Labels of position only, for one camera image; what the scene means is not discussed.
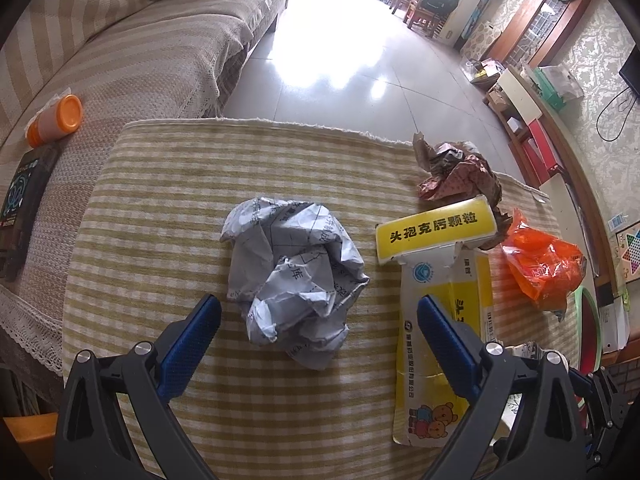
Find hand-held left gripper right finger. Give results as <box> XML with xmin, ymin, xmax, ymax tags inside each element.
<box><xmin>416</xmin><ymin>294</ymin><xmax>596</xmax><ymax>480</ymax></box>

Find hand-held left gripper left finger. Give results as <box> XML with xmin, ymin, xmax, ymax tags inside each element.
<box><xmin>52</xmin><ymin>294</ymin><xmax>223</xmax><ymax>480</ymax></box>

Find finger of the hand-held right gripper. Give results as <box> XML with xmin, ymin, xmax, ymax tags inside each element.
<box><xmin>567</xmin><ymin>366</ymin><xmax>631</xmax><ymax>466</ymax></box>

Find green bin with red liner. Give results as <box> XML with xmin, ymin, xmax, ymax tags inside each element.
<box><xmin>575</xmin><ymin>285</ymin><xmax>604</xmax><ymax>373</ymax></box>

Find white printed paper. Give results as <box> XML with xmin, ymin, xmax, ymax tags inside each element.
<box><xmin>221</xmin><ymin>197</ymin><xmax>371</xmax><ymax>372</ymax></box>

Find white box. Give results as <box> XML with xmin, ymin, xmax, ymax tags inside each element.
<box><xmin>597</xmin><ymin>300</ymin><xmax>632</xmax><ymax>353</ymax></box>

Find yellow medicine box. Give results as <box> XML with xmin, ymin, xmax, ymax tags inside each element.
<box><xmin>375</xmin><ymin>195</ymin><xmax>498</xmax><ymax>448</ymax></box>

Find orange plastic bag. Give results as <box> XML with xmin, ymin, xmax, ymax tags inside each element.
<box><xmin>500</xmin><ymin>208</ymin><xmax>588</xmax><ymax>317</ymax></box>

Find checkers board game box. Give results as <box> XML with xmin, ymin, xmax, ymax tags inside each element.
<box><xmin>612</xmin><ymin>220</ymin><xmax>640</xmax><ymax>281</ymax></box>

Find crumpled brown paper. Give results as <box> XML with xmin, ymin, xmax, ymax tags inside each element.
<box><xmin>412</xmin><ymin>131</ymin><xmax>513</xmax><ymax>251</ymax></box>

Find orange cardboard box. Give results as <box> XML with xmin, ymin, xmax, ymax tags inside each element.
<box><xmin>0</xmin><ymin>412</ymin><xmax>58</xmax><ymax>466</ymax></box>

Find red box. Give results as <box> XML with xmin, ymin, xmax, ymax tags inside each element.
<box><xmin>517</xmin><ymin>120</ymin><xmax>563</xmax><ymax>186</ymax></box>

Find long television cabinet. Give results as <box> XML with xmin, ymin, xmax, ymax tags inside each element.
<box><xmin>482</xmin><ymin>60</ymin><xmax>640</xmax><ymax>371</ymax></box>

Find cup with orange lid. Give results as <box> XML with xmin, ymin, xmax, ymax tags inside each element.
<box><xmin>25</xmin><ymin>94</ymin><xmax>84</xmax><ymax>149</ymax></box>

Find green box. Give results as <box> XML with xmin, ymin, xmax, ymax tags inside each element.
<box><xmin>531</xmin><ymin>66</ymin><xmax>566</xmax><ymax>108</ymax></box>

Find striped beige sofa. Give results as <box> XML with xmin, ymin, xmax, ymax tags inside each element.
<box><xmin>0</xmin><ymin>0</ymin><xmax>292</xmax><ymax>391</ymax></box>

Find white plastic bag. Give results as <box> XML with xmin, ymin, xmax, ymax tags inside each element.
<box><xmin>540</xmin><ymin>64</ymin><xmax>585</xmax><ymax>101</ymax></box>

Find patterned leaning board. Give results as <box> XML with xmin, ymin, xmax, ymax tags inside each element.
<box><xmin>460</xmin><ymin>20</ymin><xmax>502</xmax><ymax>61</ymax></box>

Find black television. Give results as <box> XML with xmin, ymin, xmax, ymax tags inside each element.
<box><xmin>619</xmin><ymin>45</ymin><xmax>640</xmax><ymax>97</ymax></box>

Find wooden chairs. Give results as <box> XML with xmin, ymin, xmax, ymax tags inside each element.
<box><xmin>392</xmin><ymin>0</ymin><xmax>441</xmax><ymax>37</ymax></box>

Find wooden lattice partition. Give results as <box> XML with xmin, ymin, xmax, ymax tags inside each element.
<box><xmin>500</xmin><ymin>0</ymin><xmax>597</xmax><ymax>68</ymax></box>

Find television cable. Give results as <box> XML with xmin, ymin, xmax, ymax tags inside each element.
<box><xmin>597</xmin><ymin>87</ymin><xmax>632</xmax><ymax>141</ymax></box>

